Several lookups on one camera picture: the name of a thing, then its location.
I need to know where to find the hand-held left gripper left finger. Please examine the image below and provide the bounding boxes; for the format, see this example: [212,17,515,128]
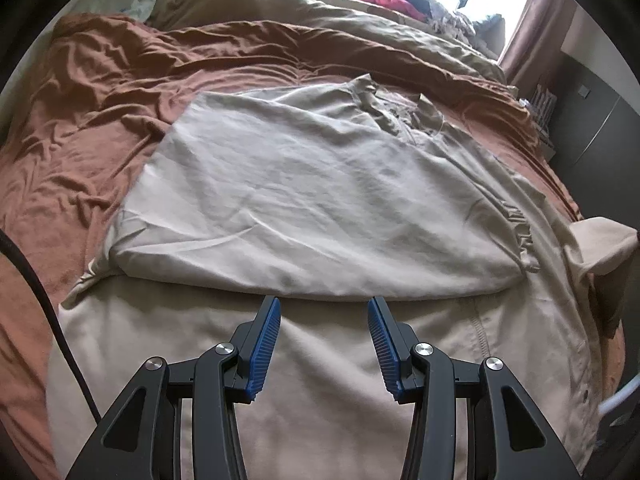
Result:
[62,295,282,480]

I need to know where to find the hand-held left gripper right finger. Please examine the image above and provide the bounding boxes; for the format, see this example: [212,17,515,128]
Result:
[366,296,583,480]

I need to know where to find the beige garment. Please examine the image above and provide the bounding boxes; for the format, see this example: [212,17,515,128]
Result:
[46,74,638,480]

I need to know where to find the brown plush blanket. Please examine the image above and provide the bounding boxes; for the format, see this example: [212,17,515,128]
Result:
[0,12,586,480]

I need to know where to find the olive beige duvet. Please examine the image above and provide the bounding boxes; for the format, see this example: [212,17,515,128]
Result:
[145,0,521,106]

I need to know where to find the pink cloth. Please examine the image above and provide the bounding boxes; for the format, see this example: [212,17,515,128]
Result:
[352,0,426,20]

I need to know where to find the brown curtain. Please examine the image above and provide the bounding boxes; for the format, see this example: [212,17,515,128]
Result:
[500,0,571,92]

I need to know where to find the pale pillow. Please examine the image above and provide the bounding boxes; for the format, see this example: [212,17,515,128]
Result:
[75,0,171,23]

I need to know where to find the black cable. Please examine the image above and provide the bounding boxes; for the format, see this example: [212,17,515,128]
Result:
[0,229,104,423]

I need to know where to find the white cable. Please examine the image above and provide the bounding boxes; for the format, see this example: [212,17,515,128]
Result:
[600,374,640,416]

